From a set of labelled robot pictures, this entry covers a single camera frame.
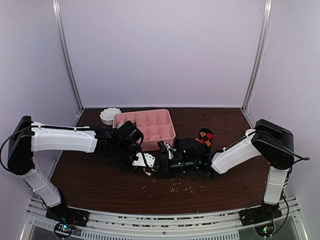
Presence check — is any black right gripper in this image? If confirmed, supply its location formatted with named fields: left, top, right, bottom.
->
left=144, top=156, right=198, bottom=180

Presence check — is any beige brown striped sock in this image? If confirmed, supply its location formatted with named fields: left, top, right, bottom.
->
left=143, top=167, right=153, bottom=177

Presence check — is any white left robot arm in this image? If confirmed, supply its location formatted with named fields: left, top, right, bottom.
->
left=4, top=115, right=156, bottom=222

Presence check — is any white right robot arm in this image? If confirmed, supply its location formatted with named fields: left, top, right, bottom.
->
left=149, top=119, right=294, bottom=221

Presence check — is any black red argyle sock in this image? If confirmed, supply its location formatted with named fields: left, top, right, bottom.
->
left=195, top=128, right=213, bottom=155

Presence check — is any white scalloped ceramic bowl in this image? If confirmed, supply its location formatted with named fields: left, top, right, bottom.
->
left=99, top=107, right=121, bottom=126

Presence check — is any pink divided organizer tray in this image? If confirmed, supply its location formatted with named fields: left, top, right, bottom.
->
left=113, top=109, right=176, bottom=152

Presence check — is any front aluminium rail base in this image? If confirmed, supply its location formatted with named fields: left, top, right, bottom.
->
left=17, top=197, right=311, bottom=240

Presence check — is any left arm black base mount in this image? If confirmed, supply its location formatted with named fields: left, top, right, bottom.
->
left=45, top=201, right=90, bottom=227

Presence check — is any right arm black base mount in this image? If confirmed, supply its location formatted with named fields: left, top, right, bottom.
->
left=238, top=203, right=282, bottom=226

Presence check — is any left aluminium frame post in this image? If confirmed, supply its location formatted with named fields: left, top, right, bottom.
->
left=52, top=0, right=84, bottom=112

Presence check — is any aluminium frame post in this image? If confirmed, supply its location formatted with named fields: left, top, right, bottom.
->
left=241, top=0, right=274, bottom=114
left=52, top=0, right=84, bottom=112

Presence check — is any right aluminium frame post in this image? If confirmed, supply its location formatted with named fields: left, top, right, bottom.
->
left=241, top=0, right=274, bottom=114

